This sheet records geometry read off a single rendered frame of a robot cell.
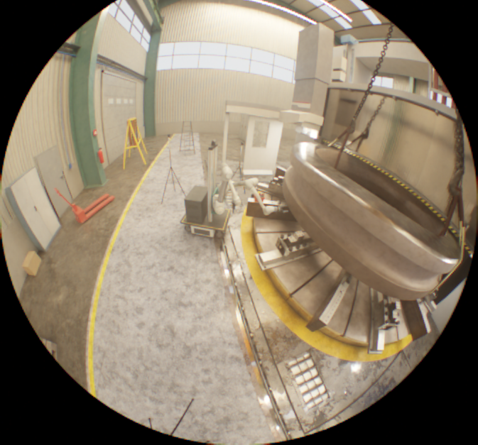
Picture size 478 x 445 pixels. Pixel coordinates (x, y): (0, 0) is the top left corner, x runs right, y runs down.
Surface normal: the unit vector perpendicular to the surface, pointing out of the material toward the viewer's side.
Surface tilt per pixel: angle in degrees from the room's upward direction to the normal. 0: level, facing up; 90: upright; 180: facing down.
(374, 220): 90
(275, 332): 0
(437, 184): 90
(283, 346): 0
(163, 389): 0
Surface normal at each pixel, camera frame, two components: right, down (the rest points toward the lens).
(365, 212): -0.83, 0.25
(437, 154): -0.96, 0.07
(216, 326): 0.10, -0.82
